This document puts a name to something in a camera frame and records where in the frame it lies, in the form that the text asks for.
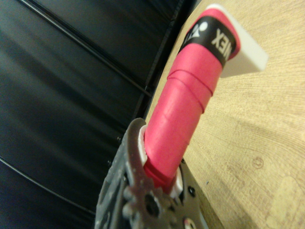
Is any white scoop with red handle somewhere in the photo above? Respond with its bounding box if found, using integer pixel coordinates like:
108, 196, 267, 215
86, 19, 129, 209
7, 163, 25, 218
142, 3, 270, 194

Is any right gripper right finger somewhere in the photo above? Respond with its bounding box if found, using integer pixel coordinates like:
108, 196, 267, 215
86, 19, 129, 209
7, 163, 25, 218
166, 164, 215, 229

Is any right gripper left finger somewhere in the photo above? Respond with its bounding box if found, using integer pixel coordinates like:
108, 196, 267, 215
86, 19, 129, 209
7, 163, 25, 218
95, 116, 168, 229

